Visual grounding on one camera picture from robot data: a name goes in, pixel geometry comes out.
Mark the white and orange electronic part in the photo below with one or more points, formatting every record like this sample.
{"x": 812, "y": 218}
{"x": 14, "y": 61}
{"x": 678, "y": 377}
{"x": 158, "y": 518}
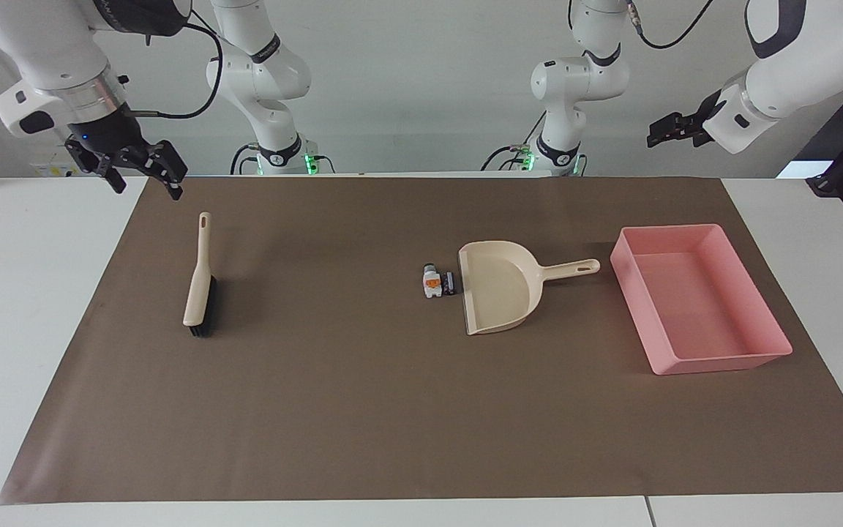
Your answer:
{"x": 432, "y": 282}

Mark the beige plastic dustpan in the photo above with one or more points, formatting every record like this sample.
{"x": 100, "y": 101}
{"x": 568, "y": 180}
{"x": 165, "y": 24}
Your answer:
{"x": 498, "y": 285}

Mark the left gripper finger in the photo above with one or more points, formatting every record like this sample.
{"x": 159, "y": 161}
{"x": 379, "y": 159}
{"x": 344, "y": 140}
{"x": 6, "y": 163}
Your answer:
{"x": 667, "y": 128}
{"x": 696, "y": 137}

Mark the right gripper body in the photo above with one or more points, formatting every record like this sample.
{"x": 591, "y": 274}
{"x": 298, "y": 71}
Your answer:
{"x": 105, "y": 130}

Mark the beige brush with black bristles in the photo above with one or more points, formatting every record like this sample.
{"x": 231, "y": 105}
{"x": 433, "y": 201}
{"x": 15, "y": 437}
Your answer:
{"x": 197, "y": 285}

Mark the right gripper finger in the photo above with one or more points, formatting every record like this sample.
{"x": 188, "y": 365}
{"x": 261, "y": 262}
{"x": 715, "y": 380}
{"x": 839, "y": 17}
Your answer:
{"x": 165, "y": 165}
{"x": 103, "y": 167}

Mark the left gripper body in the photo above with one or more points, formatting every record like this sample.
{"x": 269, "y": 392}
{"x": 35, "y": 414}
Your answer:
{"x": 707, "y": 113}

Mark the pink plastic bin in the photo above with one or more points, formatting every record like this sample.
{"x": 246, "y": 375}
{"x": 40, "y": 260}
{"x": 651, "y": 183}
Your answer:
{"x": 692, "y": 307}

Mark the small black electronic part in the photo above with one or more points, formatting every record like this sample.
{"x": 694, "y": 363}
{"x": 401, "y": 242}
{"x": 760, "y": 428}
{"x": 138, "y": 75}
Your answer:
{"x": 449, "y": 283}

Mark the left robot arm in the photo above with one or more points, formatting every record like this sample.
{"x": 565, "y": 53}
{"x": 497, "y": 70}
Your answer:
{"x": 795, "y": 66}

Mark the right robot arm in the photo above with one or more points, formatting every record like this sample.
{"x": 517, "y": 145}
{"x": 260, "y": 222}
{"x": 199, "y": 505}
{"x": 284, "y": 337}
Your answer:
{"x": 55, "y": 51}

